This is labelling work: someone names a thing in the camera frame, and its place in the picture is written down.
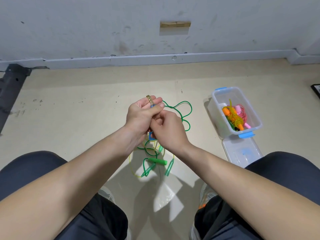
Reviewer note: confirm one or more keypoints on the person's left hand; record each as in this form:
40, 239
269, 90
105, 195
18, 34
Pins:
139, 118

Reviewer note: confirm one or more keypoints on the person's right hand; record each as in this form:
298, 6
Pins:
171, 133

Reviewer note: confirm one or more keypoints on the clear storage box blue latches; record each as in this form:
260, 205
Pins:
230, 95

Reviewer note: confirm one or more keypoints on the person's left forearm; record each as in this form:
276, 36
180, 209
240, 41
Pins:
60, 192

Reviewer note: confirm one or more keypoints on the person's right forearm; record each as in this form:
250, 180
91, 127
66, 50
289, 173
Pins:
255, 197

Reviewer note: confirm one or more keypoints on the clear plastic box lid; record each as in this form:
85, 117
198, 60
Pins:
242, 152

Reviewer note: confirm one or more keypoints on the grey right shoe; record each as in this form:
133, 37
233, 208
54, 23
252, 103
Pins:
202, 197

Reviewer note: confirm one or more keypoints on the grey shoe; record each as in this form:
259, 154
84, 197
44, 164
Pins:
107, 195
202, 197

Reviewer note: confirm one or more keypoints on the grey left shoe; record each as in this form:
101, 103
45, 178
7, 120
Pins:
107, 195

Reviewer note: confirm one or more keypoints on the black shorts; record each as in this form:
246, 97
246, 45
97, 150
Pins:
20, 170

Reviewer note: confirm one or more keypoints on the small wooden wall block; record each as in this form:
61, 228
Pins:
175, 24

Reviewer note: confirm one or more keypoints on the black metal rack frame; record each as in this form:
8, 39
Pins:
11, 87

